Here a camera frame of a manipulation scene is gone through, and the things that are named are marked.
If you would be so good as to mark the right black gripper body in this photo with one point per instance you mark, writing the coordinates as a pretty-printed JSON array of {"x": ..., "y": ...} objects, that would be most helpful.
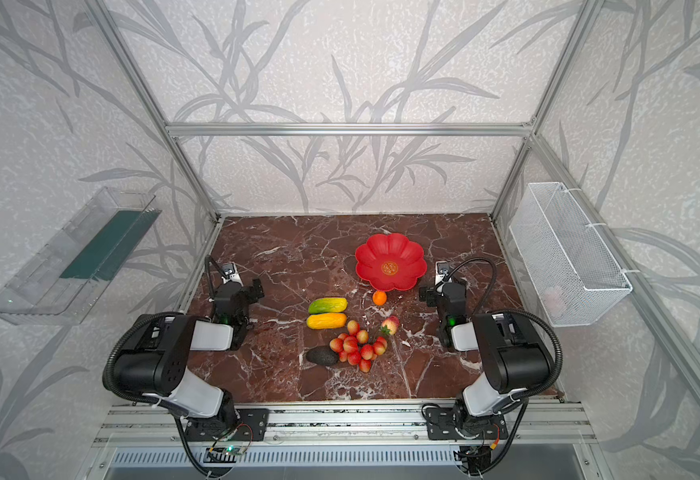
[{"x": 440, "y": 298}]

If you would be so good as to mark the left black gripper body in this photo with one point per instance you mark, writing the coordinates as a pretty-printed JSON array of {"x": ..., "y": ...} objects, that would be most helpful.
[{"x": 245, "y": 294}]

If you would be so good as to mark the fake red green apple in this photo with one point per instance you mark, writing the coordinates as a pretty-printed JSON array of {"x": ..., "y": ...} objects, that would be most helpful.
[{"x": 390, "y": 326}]

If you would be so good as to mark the small fake orange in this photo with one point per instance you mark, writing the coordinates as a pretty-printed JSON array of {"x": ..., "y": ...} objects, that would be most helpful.
[{"x": 379, "y": 298}]

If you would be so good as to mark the green yellow fake mango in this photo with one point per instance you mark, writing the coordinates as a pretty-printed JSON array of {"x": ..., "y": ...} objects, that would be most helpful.
[{"x": 328, "y": 305}]

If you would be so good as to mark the dark fake avocado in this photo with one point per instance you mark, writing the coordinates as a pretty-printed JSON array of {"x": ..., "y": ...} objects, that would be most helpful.
[{"x": 322, "y": 355}]

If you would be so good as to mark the fake red grape bunch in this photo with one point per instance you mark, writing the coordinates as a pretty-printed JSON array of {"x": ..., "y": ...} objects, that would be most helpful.
[{"x": 358, "y": 347}]

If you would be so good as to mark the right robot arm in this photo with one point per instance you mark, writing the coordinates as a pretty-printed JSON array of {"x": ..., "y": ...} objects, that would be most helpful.
[{"x": 520, "y": 353}]

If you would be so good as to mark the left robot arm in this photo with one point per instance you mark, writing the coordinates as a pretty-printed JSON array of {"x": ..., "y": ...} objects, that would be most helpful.
[{"x": 148, "y": 364}]

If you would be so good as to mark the red flower-shaped fruit bowl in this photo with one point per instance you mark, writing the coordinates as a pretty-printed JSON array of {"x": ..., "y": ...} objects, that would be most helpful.
[{"x": 390, "y": 262}]

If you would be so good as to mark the pink object in basket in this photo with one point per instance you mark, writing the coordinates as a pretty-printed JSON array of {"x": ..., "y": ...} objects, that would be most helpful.
[{"x": 553, "y": 299}]

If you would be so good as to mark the green circuit board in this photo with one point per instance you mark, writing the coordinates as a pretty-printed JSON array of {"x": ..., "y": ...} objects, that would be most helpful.
[{"x": 225, "y": 454}]

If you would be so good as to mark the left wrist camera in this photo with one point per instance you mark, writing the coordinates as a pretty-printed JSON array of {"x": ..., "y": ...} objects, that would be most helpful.
[{"x": 229, "y": 273}]

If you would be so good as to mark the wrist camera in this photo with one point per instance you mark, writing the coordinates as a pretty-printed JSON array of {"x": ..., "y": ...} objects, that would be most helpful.
[
  {"x": 442, "y": 269},
  {"x": 229, "y": 273}
]

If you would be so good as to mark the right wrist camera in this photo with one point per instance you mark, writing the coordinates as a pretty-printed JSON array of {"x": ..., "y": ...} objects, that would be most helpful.
[{"x": 442, "y": 269}]

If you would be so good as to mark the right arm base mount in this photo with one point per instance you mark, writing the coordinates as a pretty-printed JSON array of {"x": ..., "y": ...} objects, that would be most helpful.
[{"x": 454, "y": 423}]

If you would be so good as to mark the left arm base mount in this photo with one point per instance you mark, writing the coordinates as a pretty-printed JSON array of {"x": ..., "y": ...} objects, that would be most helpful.
[{"x": 247, "y": 424}]

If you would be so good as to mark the white wire mesh basket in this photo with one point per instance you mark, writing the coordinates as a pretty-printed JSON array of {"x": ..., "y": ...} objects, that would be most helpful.
[{"x": 560, "y": 245}]

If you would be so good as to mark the aluminium front rail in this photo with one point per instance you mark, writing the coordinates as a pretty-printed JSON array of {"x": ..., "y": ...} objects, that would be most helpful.
[{"x": 346, "y": 423}]

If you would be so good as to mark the clear acrylic wall shelf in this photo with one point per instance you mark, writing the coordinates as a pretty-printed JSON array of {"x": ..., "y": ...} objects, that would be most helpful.
[{"x": 61, "y": 283}]

